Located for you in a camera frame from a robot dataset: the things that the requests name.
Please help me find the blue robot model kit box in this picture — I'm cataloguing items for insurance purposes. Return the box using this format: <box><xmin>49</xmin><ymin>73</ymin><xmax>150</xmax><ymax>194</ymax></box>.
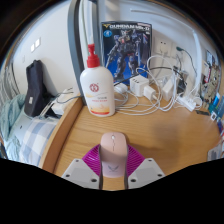
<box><xmin>100</xmin><ymin>20</ymin><xmax>153</xmax><ymax>86</ymax></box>

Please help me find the pink computer mouse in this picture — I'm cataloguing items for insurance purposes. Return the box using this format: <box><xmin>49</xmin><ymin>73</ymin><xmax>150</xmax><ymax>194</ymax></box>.
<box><xmin>99</xmin><ymin>131</ymin><xmax>129</xmax><ymax>179</ymax></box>

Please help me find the black bag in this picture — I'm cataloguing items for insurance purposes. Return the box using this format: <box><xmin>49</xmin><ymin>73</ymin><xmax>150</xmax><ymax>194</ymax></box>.
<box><xmin>23</xmin><ymin>59</ymin><xmax>51</xmax><ymax>118</ymax></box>

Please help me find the white power adapter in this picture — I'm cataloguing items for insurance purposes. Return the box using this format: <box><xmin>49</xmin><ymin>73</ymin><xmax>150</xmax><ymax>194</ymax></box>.
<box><xmin>162</xmin><ymin>77</ymin><xmax>175</xmax><ymax>102</ymax></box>

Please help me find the teal blanket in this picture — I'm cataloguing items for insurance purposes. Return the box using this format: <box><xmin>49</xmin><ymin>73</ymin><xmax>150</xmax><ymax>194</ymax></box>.
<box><xmin>0</xmin><ymin>94</ymin><xmax>28</xmax><ymax>161</ymax></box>

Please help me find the small white plug charger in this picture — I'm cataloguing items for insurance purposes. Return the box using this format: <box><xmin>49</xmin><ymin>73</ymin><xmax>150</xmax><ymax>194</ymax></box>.
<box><xmin>143</xmin><ymin>84</ymin><xmax>158</xmax><ymax>102</ymax></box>

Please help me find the blue white plaid pillow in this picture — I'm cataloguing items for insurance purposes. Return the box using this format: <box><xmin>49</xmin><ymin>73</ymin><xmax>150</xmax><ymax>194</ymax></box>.
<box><xmin>18</xmin><ymin>116</ymin><xmax>59</xmax><ymax>167</ymax></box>

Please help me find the black cable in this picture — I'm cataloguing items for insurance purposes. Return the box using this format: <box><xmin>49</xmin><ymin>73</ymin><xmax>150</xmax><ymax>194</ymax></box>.
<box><xmin>114</xmin><ymin>66</ymin><xmax>183</xmax><ymax>88</ymax></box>

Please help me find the white pump bottle red cap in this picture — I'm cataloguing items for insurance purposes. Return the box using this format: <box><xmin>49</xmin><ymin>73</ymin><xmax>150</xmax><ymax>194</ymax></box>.
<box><xmin>79</xmin><ymin>43</ymin><xmax>117</xmax><ymax>118</ymax></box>

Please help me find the white charging cable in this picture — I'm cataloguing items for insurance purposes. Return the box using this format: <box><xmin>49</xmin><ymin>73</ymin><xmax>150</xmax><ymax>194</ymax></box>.
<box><xmin>114</xmin><ymin>54</ymin><xmax>204</xmax><ymax>116</ymax></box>

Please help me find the white multi-port charger block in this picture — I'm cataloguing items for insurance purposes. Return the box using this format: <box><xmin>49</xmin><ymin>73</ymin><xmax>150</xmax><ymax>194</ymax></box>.
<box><xmin>129</xmin><ymin>74</ymin><xmax>150</xmax><ymax>98</ymax></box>

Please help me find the white wall socket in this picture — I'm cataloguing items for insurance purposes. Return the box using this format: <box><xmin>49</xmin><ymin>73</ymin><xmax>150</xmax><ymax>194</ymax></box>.
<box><xmin>155</xmin><ymin>38</ymin><xmax>173</xmax><ymax>56</ymax></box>

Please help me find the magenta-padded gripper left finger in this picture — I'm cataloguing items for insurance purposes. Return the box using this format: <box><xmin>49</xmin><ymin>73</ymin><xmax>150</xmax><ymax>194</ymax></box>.
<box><xmin>61</xmin><ymin>143</ymin><xmax>103</xmax><ymax>191</ymax></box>

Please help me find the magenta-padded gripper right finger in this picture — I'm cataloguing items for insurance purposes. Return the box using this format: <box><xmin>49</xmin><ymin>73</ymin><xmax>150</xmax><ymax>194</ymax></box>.
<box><xmin>125</xmin><ymin>143</ymin><xmax>166</xmax><ymax>191</ymax></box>

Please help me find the black ruler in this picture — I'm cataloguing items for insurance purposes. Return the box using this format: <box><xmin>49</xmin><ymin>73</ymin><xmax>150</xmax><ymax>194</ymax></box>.
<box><xmin>195</xmin><ymin>109</ymin><xmax>210</xmax><ymax>117</ymax></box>

